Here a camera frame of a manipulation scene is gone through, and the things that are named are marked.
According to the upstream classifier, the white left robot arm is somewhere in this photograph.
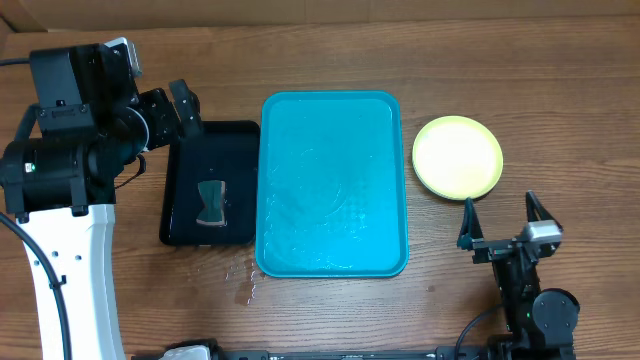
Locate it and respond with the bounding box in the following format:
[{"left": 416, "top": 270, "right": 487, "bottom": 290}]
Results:
[{"left": 1, "top": 79, "right": 202, "bottom": 359}]

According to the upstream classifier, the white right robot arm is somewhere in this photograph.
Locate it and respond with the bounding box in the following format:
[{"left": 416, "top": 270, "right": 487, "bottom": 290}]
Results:
[{"left": 453, "top": 191, "right": 580, "bottom": 360}]

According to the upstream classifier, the teal plastic tray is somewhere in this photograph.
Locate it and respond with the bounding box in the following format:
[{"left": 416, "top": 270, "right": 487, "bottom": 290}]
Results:
[{"left": 255, "top": 90, "right": 409, "bottom": 278}]

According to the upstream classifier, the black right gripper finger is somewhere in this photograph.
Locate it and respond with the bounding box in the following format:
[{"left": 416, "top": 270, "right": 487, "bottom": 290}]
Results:
[
  {"left": 525, "top": 190, "right": 556, "bottom": 222},
  {"left": 457, "top": 197, "right": 484, "bottom": 250}
]

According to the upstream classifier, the green brown sponge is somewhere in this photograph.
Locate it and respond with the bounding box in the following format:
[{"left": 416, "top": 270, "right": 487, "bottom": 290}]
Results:
[{"left": 196, "top": 180, "right": 226, "bottom": 227}]

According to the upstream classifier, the yellow plate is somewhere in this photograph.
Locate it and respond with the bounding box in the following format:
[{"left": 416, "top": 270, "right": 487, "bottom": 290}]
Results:
[{"left": 411, "top": 115, "right": 504, "bottom": 201}]

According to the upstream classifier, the black plastic tray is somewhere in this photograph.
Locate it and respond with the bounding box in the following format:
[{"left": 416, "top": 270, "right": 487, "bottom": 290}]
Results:
[{"left": 159, "top": 121, "right": 260, "bottom": 247}]

